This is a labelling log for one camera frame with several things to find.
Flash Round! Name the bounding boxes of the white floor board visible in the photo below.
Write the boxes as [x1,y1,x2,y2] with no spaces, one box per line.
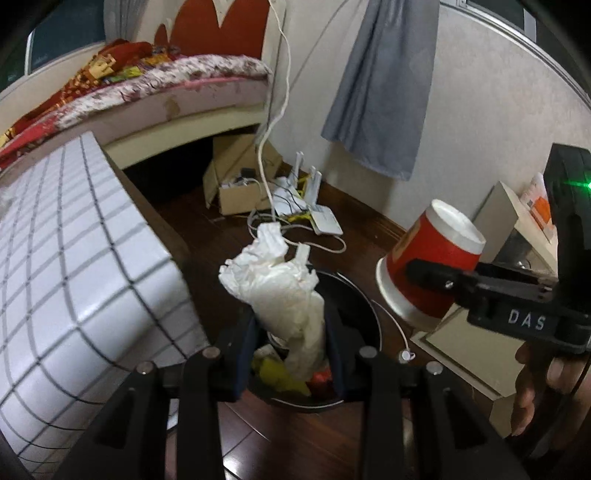
[411,305,520,432]

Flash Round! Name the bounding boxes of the beige paper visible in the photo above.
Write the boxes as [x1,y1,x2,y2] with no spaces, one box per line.
[218,224,326,381]

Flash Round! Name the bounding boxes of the red mesh bag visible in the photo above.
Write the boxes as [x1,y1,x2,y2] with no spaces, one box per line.
[310,367,334,398]

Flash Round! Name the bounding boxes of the white antenna router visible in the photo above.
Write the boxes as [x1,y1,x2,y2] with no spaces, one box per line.
[272,151,324,217]

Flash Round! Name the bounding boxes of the orange packet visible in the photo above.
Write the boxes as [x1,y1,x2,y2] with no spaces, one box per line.
[519,173,555,241]

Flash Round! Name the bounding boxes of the white checkered tablecloth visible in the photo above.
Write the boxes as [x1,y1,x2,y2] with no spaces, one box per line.
[0,131,211,462]

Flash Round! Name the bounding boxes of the brown cardboard box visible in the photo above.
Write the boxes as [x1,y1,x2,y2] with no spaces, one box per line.
[203,134,283,217]

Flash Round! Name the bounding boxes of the floral bed mattress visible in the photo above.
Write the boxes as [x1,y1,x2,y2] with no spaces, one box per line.
[0,54,273,162]

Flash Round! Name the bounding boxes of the white flat modem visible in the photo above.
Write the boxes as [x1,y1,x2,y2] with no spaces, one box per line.
[309,207,345,236]

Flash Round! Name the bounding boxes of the grey curtain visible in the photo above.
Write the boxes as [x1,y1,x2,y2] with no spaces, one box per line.
[322,0,439,182]

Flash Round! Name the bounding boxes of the person's right hand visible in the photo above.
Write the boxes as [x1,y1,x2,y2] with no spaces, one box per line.
[509,344,579,438]

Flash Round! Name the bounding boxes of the white box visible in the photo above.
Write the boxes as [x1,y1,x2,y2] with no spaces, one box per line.
[471,181,561,282]

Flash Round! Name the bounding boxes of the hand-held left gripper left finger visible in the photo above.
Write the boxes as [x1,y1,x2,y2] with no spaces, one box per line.
[55,307,259,480]

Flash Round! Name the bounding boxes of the black trash bin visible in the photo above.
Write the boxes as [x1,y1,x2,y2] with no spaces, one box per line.
[249,270,384,414]

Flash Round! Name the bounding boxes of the white framed window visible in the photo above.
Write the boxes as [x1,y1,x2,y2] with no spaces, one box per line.
[25,0,107,75]

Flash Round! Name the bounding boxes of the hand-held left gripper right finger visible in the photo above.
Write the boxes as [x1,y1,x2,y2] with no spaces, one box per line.
[323,305,529,480]

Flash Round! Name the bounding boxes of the red printed blanket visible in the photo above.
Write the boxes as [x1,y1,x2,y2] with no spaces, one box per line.
[0,39,185,153]

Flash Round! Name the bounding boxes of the red paper cup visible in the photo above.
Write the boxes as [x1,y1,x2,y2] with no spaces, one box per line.
[375,198,486,332]

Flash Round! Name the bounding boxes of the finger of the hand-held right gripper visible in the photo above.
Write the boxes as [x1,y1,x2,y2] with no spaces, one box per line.
[475,262,557,291]
[404,258,481,303]

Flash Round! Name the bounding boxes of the thin white cable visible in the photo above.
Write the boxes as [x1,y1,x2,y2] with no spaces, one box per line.
[369,300,415,363]

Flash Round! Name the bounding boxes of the yellow network cable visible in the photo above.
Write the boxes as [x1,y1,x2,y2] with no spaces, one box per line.
[288,178,324,221]

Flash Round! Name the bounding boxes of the red scalloped headboard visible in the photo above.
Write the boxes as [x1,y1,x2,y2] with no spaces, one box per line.
[154,0,271,61]

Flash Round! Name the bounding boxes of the cream bed frame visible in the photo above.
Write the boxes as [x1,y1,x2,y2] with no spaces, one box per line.
[102,99,269,169]

